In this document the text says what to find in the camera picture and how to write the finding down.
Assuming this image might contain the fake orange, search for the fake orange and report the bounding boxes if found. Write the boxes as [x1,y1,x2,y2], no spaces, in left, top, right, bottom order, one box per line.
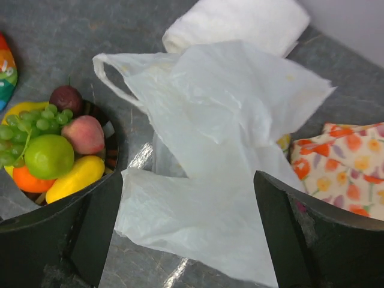
[13,165,56,194]

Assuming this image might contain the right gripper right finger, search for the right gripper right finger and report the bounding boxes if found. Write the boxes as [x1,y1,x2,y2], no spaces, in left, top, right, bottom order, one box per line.
[254,171,383,287]

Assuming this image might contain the green fake grapes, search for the green fake grapes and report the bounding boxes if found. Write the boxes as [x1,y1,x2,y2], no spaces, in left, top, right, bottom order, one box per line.
[1,103,74,168]

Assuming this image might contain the white plastic bag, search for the white plastic bag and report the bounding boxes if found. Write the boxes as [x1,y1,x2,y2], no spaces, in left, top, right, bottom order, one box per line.
[93,41,334,287]

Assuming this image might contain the dark purple fake fruit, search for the dark purple fake fruit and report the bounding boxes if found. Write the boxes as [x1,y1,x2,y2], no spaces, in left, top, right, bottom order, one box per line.
[49,85,83,116]

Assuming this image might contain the yellow fake mango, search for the yellow fake mango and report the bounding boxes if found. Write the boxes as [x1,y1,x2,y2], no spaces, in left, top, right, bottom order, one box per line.
[45,155,105,204]

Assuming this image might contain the white folded towel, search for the white folded towel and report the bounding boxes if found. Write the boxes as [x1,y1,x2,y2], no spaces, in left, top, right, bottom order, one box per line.
[162,0,310,57]

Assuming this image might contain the colourful cartoon cloth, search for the colourful cartoon cloth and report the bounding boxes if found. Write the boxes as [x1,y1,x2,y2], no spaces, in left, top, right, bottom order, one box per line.
[0,33,18,111]

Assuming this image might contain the green fake apple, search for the green fake apple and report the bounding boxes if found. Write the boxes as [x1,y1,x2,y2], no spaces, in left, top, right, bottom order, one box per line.
[24,134,74,179]

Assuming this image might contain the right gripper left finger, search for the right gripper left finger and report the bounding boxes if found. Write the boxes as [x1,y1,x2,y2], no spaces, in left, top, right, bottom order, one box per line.
[1,172,122,287]

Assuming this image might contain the yellow fake banana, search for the yellow fake banana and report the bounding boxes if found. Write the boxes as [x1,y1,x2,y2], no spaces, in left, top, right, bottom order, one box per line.
[1,101,50,178]

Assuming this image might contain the orange floral folded cloth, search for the orange floral folded cloth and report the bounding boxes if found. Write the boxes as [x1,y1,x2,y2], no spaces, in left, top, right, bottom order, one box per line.
[277,122,383,220]

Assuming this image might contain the pink fake peach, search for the pink fake peach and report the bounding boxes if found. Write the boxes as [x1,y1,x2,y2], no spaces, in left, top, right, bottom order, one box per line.
[61,115,105,155]

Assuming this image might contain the dark rimmed ceramic plate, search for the dark rimmed ceramic plate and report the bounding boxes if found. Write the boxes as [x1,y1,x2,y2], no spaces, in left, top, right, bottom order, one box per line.
[23,101,119,206]

